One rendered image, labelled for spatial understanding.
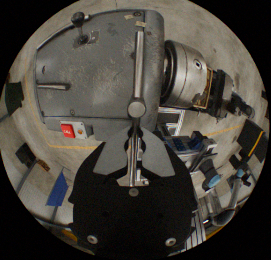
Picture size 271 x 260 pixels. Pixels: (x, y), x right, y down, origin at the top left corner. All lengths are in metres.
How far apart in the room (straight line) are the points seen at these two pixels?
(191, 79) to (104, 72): 0.26
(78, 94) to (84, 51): 0.13
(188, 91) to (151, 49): 0.17
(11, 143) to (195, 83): 9.94
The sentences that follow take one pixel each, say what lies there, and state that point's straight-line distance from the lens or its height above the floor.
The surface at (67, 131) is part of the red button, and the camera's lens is 0.37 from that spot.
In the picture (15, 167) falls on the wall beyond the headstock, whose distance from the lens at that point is 10.02.
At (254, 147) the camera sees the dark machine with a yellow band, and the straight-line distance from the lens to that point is 5.01.
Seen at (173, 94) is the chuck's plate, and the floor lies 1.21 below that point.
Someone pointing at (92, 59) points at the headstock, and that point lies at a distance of 0.27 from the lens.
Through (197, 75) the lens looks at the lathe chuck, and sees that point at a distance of 0.32.
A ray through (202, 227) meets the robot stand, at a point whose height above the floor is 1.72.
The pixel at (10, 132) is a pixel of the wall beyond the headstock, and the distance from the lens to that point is 9.75.
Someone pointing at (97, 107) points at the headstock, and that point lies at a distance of 0.27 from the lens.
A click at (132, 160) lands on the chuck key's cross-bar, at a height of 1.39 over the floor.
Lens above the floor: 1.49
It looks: 61 degrees down
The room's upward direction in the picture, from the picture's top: 177 degrees counter-clockwise
